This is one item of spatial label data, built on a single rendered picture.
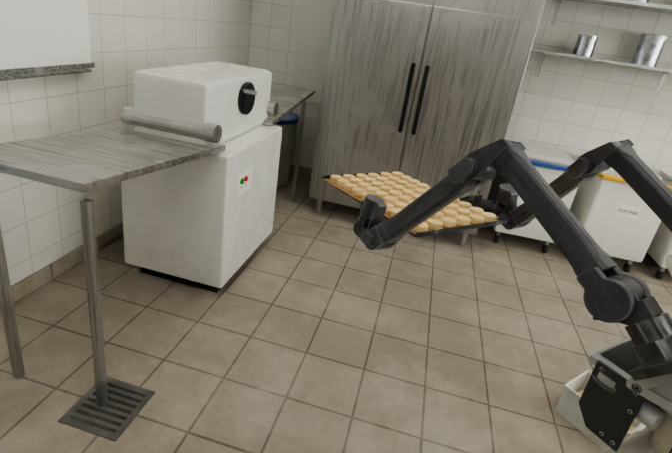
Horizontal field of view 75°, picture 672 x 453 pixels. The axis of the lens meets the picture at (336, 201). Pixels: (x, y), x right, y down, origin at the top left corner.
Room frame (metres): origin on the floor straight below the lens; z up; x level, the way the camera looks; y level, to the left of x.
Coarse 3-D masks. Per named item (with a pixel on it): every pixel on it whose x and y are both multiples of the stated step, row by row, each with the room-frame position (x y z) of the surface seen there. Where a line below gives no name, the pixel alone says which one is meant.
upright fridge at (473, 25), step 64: (384, 0) 3.34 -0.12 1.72; (448, 0) 3.31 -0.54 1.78; (512, 0) 3.24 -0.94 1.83; (384, 64) 3.33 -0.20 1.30; (448, 64) 3.25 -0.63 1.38; (512, 64) 3.18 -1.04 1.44; (320, 128) 3.40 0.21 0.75; (384, 128) 3.31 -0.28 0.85; (448, 128) 3.23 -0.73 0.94; (320, 192) 3.39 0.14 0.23
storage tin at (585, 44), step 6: (582, 36) 3.77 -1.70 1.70; (588, 36) 3.75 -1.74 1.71; (594, 36) 3.74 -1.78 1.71; (576, 42) 3.82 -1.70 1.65; (582, 42) 3.76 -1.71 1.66; (588, 42) 3.74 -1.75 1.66; (594, 42) 3.75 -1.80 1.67; (576, 48) 3.79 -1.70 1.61; (582, 48) 3.76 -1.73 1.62; (588, 48) 3.74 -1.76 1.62; (594, 48) 3.77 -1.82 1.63; (576, 54) 3.78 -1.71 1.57; (582, 54) 3.75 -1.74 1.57; (588, 54) 3.74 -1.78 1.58
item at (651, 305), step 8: (624, 280) 0.70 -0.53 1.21; (632, 280) 0.71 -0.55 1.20; (632, 288) 0.68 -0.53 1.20; (640, 288) 0.70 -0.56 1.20; (640, 296) 0.68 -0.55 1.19; (640, 304) 0.66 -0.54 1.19; (648, 304) 0.66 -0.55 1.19; (656, 304) 0.67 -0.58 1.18; (632, 312) 0.66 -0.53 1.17; (640, 312) 0.65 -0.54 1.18; (648, 312) 0.64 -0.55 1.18; (656, 312) 0.65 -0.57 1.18; (624, 320) 0.66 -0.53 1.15; (632, 320) 0.65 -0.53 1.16; (640, 320) 0.65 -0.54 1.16
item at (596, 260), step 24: (504, 144) 0.94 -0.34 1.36; (480, 168) 0.96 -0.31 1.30; (504, 168) 0.93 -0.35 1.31; (528, 168) 0.90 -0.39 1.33; (528, 192) 0.88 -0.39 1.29; (552, 192) 0.86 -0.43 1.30; (552, 216) 0.82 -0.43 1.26; (576, 240) 0.78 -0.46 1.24; (576, 264) 0.76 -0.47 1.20; (600, 264) 0.73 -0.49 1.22; (600, 288) 0.69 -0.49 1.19; (624, 288) 0.67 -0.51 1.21; (648, 288) 0.72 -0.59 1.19; (600, 312) 0.67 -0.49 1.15; (624, 312) 0.65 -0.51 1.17
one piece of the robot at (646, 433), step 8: (664, 424) 0.69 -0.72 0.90; (640, 432) 0.75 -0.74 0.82; (648, 432) 0.75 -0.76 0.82; (656, 432) 0.70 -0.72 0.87; (664, 432) 0.69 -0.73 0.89; (624, 440) 0.81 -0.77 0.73; (632, 440) 0.72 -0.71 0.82; (640, 440) 0.72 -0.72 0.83; (648, 440) 0.72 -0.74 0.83; (656, 440) 0.69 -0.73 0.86; (664, 440) 0.68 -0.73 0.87; (608, 448) 0.78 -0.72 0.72; (624, 448) 0.70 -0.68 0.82; (632, 448) 0.70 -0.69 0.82; (640, 448) 0.70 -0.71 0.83; (648, 448) 0.69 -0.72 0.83; (656, 448) 0.69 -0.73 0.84; (664, 448) 0.68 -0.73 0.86
